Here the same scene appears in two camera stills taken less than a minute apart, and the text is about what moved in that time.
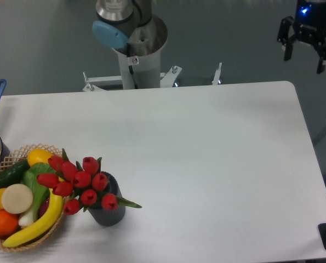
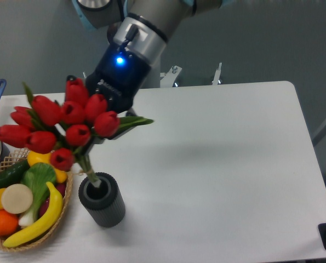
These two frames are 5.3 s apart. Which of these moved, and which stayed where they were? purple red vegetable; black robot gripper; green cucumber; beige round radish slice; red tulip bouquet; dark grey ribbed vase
Moved: black robot gripper; red tulip bouquet
Stayed: purple red vegetable; dark grey ribbed vase; beige round radish slice; green cucumber
